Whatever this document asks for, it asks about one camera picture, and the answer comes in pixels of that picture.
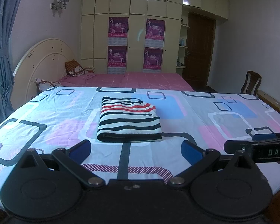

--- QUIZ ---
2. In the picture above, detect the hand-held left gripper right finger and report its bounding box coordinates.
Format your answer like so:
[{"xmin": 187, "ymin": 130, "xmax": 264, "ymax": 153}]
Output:
[{"xmin": 169, "ymin": 140, "xmax": 257, "ymax": 190}]

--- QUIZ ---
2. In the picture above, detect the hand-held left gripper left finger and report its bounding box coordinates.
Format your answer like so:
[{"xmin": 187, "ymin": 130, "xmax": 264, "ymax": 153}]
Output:
[{"xmin": 20, "ymin": 139, "xmax": 106, "ymax": 190}]

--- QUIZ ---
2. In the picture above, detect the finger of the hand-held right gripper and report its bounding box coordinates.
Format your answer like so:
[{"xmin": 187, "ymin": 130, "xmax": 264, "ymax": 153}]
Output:
[
  {"xmin": 252, "ymin": 132, "xmax": 280, "ymax": 143},
  {"xmin": 224, "ymin": 140, "xmax": 253, "ymax": 155}
]

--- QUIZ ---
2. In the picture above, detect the striped knit sweater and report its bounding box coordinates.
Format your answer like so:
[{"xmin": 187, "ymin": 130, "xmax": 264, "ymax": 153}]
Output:
[{"xmin": 97, "ymin": 96, "xmax": 162, "ymax": 142}]

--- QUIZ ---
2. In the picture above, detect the patterned white bed sheet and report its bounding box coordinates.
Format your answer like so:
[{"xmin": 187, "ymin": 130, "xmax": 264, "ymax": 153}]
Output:
[{"xmin": 0, "ymin": 86, "xmax": 280, "ymax": 206}]

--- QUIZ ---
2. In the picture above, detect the wooden chair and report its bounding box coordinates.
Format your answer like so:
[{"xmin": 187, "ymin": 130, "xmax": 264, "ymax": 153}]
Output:
[{"xmin": 240, "ymin": 71, "xmax": 262, "ymax": 96}]

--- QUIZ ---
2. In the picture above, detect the white patterned pillow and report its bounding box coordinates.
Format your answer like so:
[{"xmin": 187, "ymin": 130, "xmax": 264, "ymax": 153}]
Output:
[{"xmin": 35, "ymin": 78, "xmax": 62, "ymax": 93}]

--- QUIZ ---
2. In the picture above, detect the orange patterned pillow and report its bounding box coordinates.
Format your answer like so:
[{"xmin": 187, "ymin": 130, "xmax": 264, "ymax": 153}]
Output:
[{"xmin": 65, "ymin": 59, "xmax": 88, "ymax": 77}]

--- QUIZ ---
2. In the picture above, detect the pink bed sheet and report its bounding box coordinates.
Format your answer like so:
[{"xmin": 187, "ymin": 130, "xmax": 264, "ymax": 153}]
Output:
[{"xmin": 59, "ymin": 72, "xmax": 196, "ymax": 92}]

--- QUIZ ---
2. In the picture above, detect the open corner shelf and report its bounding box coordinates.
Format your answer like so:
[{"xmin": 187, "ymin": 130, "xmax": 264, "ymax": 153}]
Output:
[{"xmin": 176, "ymin": 19, "xmax": 190, "ymax": 74}]

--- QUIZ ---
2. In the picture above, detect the cream round headboard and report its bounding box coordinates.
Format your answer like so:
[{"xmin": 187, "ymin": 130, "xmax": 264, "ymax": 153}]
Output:
[{"xmin": 13, "ymin": 38, "xmax": 75, "ymax": 109}]

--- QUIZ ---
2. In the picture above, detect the brown wooden door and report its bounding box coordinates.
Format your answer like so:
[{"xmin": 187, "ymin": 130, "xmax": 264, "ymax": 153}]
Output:
[{"xmin": 181, "ymin": 12, "xmax": 216, "ymax": 88}]

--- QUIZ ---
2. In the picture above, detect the blue grey curtain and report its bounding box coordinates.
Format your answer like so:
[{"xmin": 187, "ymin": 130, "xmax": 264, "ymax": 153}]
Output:
[{"xmin": 0, "ymin": 0, "xmax": 29, "ymax": 111}]

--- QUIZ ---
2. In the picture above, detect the cream wardrobe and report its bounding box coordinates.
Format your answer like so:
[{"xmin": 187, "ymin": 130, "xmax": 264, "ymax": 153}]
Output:
[{"xmin": 80, "ymin": 0, "xmax": 229, "ymax": 74}]

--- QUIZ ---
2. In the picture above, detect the wooden bed frame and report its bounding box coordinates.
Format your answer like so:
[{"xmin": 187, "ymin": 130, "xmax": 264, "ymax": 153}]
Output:
[{"xmin": 257, "ymin": 90, "xmax": 280, "ymax": 119}]

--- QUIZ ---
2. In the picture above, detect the purple wall poster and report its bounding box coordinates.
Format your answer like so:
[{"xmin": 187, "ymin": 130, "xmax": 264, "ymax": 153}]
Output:
[
  {"xmin": 146, "ymin": 18, "xmax": 166, "ymax": 48},
  {"xmin": 107, "ymin": 46, "xmax": 127, "ymax": 74},
  {"xmin": 143, "ymin": 48, "xmax": 163, "ymax": 73},
  {"xmin": 108, "ymin": 17, "xmax": 129, "ymax": 46}
]

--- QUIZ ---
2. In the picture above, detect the wall lamp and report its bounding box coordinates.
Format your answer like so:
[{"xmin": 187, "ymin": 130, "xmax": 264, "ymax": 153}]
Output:
[{"xmin": 51, "ymin": 0, "xmax": 70, "ymax": 11}]

